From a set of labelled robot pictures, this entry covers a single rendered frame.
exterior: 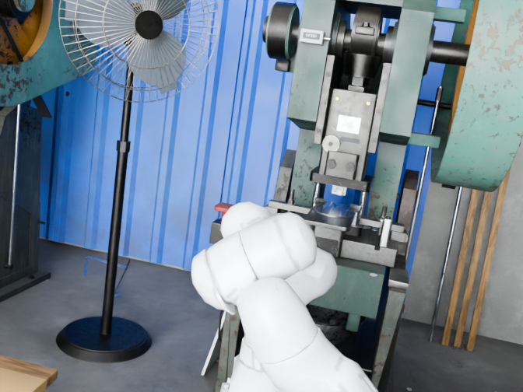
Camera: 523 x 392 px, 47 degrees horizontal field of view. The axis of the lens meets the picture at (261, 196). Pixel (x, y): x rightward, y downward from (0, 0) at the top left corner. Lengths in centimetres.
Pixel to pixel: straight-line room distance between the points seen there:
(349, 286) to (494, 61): 78
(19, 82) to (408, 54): 150
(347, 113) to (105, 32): 89
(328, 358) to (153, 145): 261
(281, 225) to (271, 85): 228
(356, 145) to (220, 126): 146
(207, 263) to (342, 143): 106
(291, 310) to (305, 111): 109
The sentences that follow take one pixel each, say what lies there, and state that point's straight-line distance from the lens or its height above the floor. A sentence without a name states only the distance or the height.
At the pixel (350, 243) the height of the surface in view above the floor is 70.
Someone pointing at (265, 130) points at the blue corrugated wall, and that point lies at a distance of 323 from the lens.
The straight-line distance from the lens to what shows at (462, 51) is 200.
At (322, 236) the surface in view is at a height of 71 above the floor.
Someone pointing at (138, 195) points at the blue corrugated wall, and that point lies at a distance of 352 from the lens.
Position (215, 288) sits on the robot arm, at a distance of 98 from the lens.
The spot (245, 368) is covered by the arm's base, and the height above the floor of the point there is 55.
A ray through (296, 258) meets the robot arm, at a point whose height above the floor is 91.
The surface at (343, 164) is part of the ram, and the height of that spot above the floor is 94.
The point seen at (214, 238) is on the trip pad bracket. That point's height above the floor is 65.
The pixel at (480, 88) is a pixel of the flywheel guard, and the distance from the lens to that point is 164.
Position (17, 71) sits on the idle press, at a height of 105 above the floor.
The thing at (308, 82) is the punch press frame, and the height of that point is 118.
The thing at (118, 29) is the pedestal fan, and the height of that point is 126.
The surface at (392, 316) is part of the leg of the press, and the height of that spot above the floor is 54.
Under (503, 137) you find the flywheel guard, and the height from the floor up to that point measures 111.
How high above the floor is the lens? 119
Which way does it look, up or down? 12 degrees down
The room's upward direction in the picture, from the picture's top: 8 degrees clockwise
